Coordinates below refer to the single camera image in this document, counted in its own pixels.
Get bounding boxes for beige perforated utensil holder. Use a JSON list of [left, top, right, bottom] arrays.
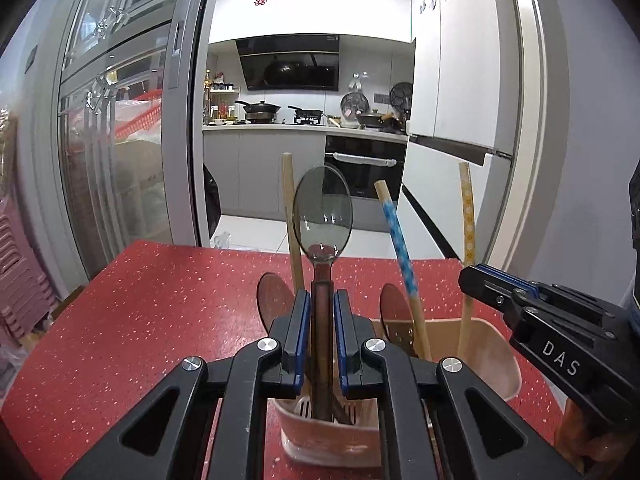
[[274, 318, 522, 468]]

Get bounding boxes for dark brown plastic spoon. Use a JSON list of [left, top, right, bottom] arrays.
[[293, 165, 352, 422]]

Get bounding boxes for plain bamboo chopstick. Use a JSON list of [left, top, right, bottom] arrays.
[[281, 153, 305, 292]]

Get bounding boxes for person's right hand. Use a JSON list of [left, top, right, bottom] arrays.
[[553, 399, 639, 479]]

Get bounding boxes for yellow dotted chopstick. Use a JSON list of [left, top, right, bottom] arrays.
[[458, 162, 475, 361]]

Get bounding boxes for blue dotted chopstick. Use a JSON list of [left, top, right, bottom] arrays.
[[374, 180, 432, 361]]

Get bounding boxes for pink plastic stool stack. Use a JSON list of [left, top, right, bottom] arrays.
[[1, 195, 56, 348]]

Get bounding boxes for black built-in oven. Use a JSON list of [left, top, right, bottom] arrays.
[[324, 136, 407, 202]]

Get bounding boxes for grey kitchen base cabinet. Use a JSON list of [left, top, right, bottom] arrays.
[[203, 125, 408, 231]]

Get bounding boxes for white refrigerator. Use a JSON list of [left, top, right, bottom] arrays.
[[397, 0, 521, 262]]

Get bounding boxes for black frying pan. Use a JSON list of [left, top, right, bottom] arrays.
[[288, 105, 323, 126]]

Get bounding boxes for black wok on stove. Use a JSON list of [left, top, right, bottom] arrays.
[[234, 100, 280, 124]]

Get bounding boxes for black range hood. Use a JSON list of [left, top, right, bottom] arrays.
[[235, 34, 341, 91]]

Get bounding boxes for glass door display cabinet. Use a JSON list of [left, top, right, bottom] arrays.
[[58, 0, 207, 278]]

